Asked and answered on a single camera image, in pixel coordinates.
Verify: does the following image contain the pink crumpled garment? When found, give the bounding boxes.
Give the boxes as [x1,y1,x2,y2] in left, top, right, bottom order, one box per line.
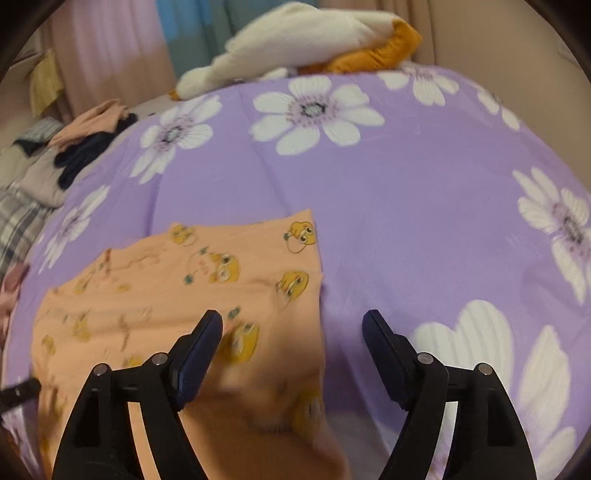
[0,291,21,352]

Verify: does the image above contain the grey pillow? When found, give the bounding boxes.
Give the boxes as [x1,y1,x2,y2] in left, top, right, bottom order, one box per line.
[0,150,75,209]

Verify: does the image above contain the dark navy clothes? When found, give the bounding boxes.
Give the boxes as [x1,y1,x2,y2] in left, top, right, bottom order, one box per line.
[54,112,139,191]

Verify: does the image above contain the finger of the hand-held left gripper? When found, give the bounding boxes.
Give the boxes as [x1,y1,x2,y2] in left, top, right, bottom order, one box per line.
[0,378,42,415]

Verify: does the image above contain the folded peach clothes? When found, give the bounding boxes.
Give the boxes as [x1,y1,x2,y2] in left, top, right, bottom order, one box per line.
[48,98,131,149]

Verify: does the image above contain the purple floral blanket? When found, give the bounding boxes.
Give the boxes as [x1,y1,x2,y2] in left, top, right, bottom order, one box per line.
[0,65,591,480]

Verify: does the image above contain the white goose plush toy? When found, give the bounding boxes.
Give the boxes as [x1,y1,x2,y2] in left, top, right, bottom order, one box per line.
[167,0,424,101]

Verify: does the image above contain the striped pillow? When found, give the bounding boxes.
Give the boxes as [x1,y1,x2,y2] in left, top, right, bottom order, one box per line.
[13,116,64,145]

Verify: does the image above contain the orange cartoon print shirt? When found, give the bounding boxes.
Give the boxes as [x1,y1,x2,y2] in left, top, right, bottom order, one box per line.
[31,209,348,480]

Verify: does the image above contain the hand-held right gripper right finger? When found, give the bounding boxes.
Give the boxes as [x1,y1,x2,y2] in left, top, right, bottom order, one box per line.
[362,309,539,480]

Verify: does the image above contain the mauve cloth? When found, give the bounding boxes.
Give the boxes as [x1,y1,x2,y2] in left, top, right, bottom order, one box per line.
[0,263,29,296]

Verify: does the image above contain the plaid quilt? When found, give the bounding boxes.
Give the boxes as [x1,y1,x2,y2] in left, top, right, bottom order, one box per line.
[0,185,58,275]

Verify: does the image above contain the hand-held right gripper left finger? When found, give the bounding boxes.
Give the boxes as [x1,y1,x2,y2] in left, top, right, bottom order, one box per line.
[51,309,224,480]

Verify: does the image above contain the yellow hanging cloth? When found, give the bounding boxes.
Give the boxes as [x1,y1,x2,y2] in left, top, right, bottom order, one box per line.
[29,50,66,117]

